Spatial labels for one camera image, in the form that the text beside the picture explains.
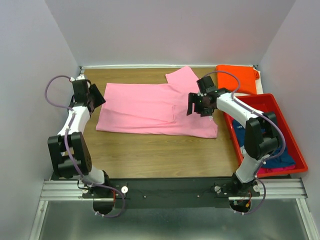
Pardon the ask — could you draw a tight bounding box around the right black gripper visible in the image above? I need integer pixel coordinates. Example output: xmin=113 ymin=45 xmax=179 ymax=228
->
xmin=186 ymin=92 xmax=213 ymax=118

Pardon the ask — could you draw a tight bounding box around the light pink t shirt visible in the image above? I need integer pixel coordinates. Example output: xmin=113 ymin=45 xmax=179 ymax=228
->
xmin=96 ymin=66 xmax=218 ymax=139

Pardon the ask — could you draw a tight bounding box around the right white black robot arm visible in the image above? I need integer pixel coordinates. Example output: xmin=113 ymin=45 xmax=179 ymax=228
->
xmin=186 ymin=75 xmax=286 ymax=196

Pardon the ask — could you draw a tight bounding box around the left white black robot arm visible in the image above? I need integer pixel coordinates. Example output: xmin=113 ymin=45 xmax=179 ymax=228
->
xmin=45 ymin=75 xmax=112 ymax=198

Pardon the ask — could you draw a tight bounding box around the folded orange t shirt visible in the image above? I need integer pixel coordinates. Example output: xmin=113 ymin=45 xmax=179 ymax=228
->
xmin=216 ymin=64 xmax=260 ymax=95

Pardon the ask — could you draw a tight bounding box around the red plastic bin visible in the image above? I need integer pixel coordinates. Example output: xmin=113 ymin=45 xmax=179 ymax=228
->
xmin=222 ymin=93 xmax=309 ymax=179

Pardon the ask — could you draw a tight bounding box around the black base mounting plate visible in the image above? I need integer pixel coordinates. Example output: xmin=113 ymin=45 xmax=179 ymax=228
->
xmin=82 ymin=177 xmax=260 ymax=215

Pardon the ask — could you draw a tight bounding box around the magenta t shirt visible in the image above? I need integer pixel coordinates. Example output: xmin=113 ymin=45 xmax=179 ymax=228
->
xmin=257 ymin=164 xmax=296 ymax=175

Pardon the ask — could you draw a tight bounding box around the navy blue t shirt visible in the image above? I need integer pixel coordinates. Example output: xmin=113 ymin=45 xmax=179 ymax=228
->
xmin=232 ymin=119 xmax=296 ymax=168

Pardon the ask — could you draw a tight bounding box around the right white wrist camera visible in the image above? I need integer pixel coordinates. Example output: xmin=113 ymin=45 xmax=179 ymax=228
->
xmin=197 ymin=92 xmax=207 ymax=97

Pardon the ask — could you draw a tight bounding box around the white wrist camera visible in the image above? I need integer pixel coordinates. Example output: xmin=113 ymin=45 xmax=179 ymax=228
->
xmin=69 ymin=74 xmax=87 ymax=83
xmin=197 ymin=92 xmax=207 ymax=97

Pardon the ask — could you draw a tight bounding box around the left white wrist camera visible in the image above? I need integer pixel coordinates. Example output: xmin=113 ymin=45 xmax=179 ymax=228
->
xmin=69 ymin=74 xmax=87 ymax=83

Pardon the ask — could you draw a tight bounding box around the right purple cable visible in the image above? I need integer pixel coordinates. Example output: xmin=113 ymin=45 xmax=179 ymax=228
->
xmin=204 ymin=70 xmax=286 ymax=216

